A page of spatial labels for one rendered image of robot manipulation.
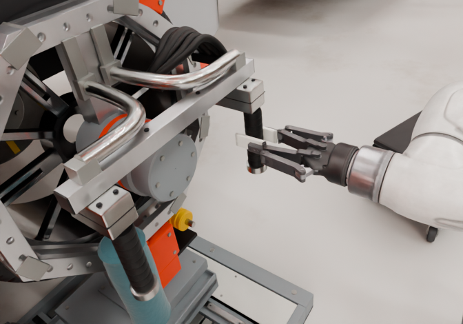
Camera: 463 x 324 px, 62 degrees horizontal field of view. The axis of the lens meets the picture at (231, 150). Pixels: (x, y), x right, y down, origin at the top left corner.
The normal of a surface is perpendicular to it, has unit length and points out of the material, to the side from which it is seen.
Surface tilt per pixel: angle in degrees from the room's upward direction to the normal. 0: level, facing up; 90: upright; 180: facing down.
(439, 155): 8
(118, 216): 90
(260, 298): 0
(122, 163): 90
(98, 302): 0
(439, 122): 28
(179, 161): 90
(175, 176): 90
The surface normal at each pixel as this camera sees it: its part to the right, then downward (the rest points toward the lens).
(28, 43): 0.82, 0.28
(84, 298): -0.11, -0.79
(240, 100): -0.57, 0.55
